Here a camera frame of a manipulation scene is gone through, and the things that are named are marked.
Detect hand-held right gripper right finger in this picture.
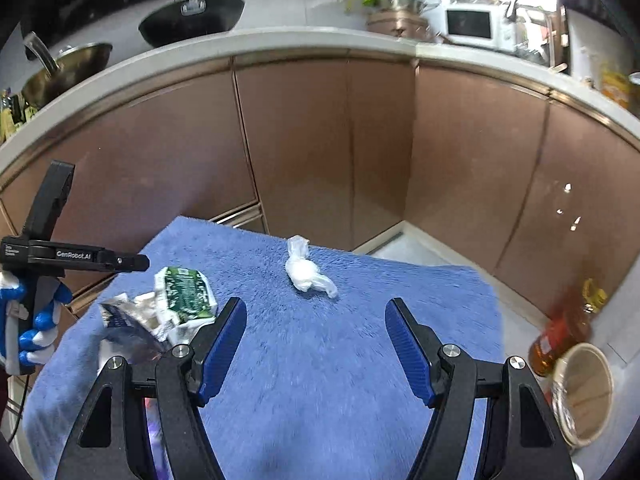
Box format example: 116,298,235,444
385,297,576,480

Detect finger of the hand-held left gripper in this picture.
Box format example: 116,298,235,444
97,251,151,272

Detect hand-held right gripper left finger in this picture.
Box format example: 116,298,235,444
55,297,248,480

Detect green carton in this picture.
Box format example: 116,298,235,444
150,266,219,348

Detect silver packet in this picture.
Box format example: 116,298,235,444
98,294,173,366

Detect white plastic bag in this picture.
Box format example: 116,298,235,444
285,235,338,300

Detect person's left hand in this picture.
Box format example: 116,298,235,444
0,276,74,367

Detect blue fluffy cloth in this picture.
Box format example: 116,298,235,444
22,216,503,480

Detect brown cabinet drawer fronts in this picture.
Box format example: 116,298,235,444
0,67,266,321

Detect seasoning bottle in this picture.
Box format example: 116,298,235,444
0,89,27,141

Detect cooking oil bottle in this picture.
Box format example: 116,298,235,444
529,280,608,377

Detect beige bin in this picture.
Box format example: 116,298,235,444
551,342,615,448

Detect steel wok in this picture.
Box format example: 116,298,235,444
21,31,113,108

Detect brown cabinet door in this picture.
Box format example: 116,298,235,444
348,58,417,252
495,100,640,323
234,57,353,250
404,65,551,273

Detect black wok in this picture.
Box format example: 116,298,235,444
138,0,246,46

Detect copper pot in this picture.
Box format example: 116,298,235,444
366,0,431,41

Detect white microwave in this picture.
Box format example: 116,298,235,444
444,4,516,52

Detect metal dish rack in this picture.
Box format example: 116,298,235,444
510,2,568,68

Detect black cable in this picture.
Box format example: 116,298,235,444
5,372,30,443

